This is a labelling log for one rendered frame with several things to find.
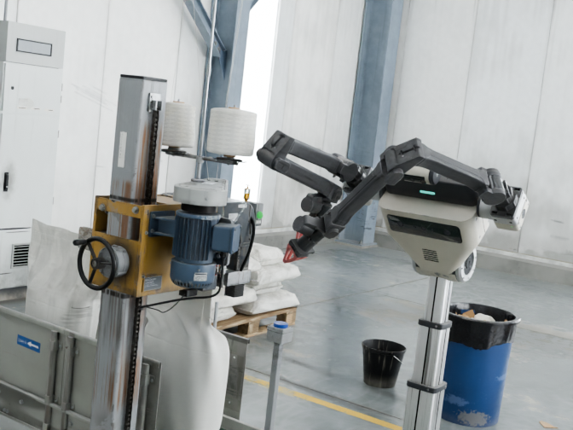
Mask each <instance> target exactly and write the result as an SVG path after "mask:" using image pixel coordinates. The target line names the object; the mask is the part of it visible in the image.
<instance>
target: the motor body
mask: <svg viewBox="0 0 573 430"><path fill-rule="evenodd" d="M220 218H221V215H220V214H219V213H197V212H187V211H184V210H182V209H179V210H177V211H176V217H175V226H176V228H175V226H174V234H175V236H173V244H172V255H174V256H175V257H174V258H172V259H171V262H170V265H171V273H170V278H171V281H172V282H173V283H174V284H175V285H177V286H179V287H183V288H208V287H210V285H212V283H213V282H214V278H215V271H216V269H217V267H216V264H217V263H216V262H215V261H213V254H214V253H215V252H216V251H212V250H211V247H210V244H211V228H212V227H213V226H214V225H215V224H219V219H220Z"/></svg>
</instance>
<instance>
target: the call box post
mask: <svg viewBox="0 0 573 430"><path fill-rule="evenodd" d="M282 351H283V344H282V345H281V344H278V343H275V342H274V348H273V356H272V364H271V371H270V379H269V394H268V402H267V409H266V417H265V425H264V430H274V425H275V412H276V404H277V396H278V388H279V380H280V372H281V359H282Z"/></svg>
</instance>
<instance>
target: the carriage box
mask: <svg viewBox="0 0 573 430"><path fill-rule="evenodd" d="M109 196H110V195H96V196H95V208H94V218H93V229H92V236H100V237H102V238H104V239H105V240H107V241H108V242H109V243H110V245H111V246H112V245H117V246H121V247H123V248H124V249H125V250H126V252H127V253H128V255H129V258H130V266H129V269H128V271H127V272H126V274H125V275H123V276H119V277H114V279H113V282H112V283H111V285H110V286H109V287H108V288H109V289H112V290H115V291H118V292H121V293H126V294H129V295H132V296H134V297H135V298H139V297H142V296H147V295H152V294H157V293H168V292H173V291H178V290H183V289H189V288H183V287H179V286H177V285H175V284H174V283H173V282H172V281H171V278H170V273H171V265H170V262H171V259H172V258H174V257H175V256H174V255H172V244H173V237H169V236H155V237H149V236H148V225H149V215H150V212H154V211H175V216H176V211H177V210H179V209H181V204H182V203H181V202H176V201H174V200H173V196H169V195H162V194H159V195H157V203H156V205H142V206H138V205H135V204H129V203H125V202H121V201H116V200H109ZM108 212H114V213H118V214H122V215H126V216H130V217H134V218H140V219H141V223H140V233H139V239H135V240H129V239H125V238H122V237H118V236H115V235H109V234H107V216H108ZM91 246H92V248H93V250H94V252H95V255H96V257H97V258H98V254H99V252H100V250H101V249H103V248H104V247H105V246H104V245H103V244H102V243H101V242H99V241H92V242H91ZM92 259H93V258H92V255H91V254H90V262H91V260H92ZM92 270H93V268H92V267H91V265H90V269H89V279H90V275H91V273H92ZM152 276H162V282H161V288H158V289H153V290H148V291H144V282H145V278H146V277H152ZM107 279H108V277H105V276H104V275H103V274H102V273H101V272H100V271H99V270H96V272H95V275H94V278H93V281H92V284H95V285H98V286H101V285H102V284H104V283H105V282H106V281H107Z"/></svg>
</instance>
